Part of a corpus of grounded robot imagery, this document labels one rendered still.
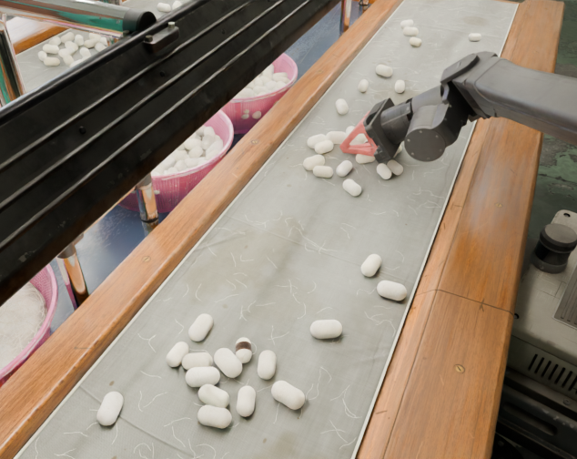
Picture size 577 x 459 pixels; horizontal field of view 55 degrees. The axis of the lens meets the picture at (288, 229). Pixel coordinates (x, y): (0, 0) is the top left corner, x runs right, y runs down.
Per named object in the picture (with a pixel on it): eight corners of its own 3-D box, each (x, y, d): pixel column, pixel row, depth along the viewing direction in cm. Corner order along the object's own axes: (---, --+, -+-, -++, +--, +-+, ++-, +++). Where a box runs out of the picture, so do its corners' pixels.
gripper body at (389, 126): (360, 129, 84) (401, 110, 80) (380, 100, 91) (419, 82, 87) (381, 163, 86) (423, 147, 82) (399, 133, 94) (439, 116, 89)
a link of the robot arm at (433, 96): (468, 103, 83) (450, 73, 81) (461, 128, 79) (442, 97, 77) (428, 120, 88) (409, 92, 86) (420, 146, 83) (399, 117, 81)
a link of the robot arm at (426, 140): (511, 95, 79) (478, 48, 76) (503, 141, 72) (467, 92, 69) (440, 131, 87) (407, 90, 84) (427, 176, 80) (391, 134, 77)
